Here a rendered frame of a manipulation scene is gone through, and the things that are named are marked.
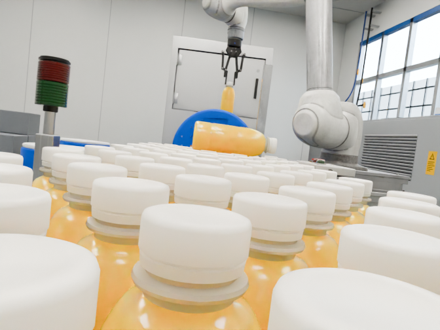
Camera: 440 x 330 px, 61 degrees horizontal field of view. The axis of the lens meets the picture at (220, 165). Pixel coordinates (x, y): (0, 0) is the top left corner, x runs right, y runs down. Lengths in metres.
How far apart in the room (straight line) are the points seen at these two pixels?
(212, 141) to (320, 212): 0.65
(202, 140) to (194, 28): 5.70
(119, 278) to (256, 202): 0.07
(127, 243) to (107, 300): 0.03
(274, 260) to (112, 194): 0.08
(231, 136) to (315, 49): 0.74
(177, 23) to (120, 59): 1.09
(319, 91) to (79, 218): 1.29
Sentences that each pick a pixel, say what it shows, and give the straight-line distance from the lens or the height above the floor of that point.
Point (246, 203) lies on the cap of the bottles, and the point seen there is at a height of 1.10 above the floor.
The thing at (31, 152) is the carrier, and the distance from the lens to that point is 1.45.
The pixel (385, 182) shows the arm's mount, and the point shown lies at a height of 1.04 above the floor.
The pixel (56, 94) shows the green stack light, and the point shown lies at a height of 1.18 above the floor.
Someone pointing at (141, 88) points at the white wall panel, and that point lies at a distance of 6.34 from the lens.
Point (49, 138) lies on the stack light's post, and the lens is 0.86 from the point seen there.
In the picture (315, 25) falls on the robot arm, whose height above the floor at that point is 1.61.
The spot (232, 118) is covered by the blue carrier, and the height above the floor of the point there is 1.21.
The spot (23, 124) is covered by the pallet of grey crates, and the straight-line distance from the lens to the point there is 4.92.
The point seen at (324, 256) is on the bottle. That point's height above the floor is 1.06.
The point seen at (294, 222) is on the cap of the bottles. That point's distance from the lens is 0.19.
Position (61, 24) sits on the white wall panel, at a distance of 6.70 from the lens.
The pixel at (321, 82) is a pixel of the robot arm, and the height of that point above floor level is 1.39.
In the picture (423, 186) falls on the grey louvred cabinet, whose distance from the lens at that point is 2.67.
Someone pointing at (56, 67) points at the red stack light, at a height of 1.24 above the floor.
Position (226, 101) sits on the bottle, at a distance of 2.00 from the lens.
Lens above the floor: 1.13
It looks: 4 degrees down
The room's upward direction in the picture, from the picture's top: 7 degrees clockwise
